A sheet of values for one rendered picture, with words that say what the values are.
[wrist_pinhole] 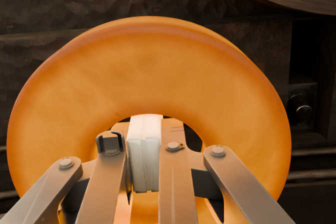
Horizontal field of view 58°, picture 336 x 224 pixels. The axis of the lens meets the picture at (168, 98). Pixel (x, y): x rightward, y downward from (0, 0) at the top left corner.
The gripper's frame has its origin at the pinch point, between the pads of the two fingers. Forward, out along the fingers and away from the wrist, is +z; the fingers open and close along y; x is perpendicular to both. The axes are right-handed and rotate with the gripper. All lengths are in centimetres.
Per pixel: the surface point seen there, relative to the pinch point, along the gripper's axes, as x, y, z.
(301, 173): -13.5, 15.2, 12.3
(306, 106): -10.7, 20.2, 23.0
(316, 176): -13.8, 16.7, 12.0
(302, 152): -14.9, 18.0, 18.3
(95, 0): 5.1, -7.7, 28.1
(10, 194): -18.1, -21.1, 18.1
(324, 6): 4.2, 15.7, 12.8
